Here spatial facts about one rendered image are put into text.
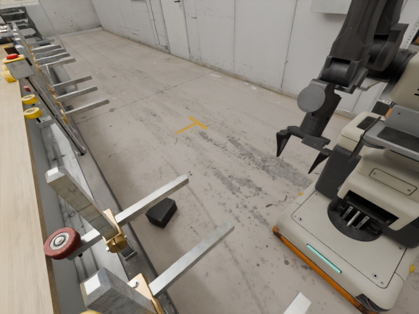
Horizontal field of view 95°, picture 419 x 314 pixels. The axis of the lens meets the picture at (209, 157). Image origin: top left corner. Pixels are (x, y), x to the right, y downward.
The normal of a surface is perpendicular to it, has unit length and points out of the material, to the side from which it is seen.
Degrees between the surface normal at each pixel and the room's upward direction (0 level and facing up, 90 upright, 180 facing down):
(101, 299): 90
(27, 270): 0
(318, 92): 63
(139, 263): 0
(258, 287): 0
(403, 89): 98
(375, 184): 8
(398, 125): 90
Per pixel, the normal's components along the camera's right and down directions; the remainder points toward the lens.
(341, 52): -0.77, 0.47
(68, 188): 0.63, 0.50
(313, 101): -0.72, 0.10
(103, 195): -0.07, -0.72
